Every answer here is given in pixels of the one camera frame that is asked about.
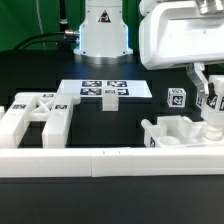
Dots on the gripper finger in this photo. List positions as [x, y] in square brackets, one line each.
[195, 73]

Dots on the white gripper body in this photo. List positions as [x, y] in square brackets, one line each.
[178, 32]

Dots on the white chair seat panel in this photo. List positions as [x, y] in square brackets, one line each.
[179, 132]

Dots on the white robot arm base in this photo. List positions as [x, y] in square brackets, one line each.
[103, 35]

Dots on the white tagged cube part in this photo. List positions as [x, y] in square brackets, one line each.
[176, 97]

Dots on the white base tag plate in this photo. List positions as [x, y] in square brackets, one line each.
[94, 88]

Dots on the white fence wall rail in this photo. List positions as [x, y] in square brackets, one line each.
[103, 162]

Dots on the white chair back frame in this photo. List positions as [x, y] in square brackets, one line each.
[54, 109]

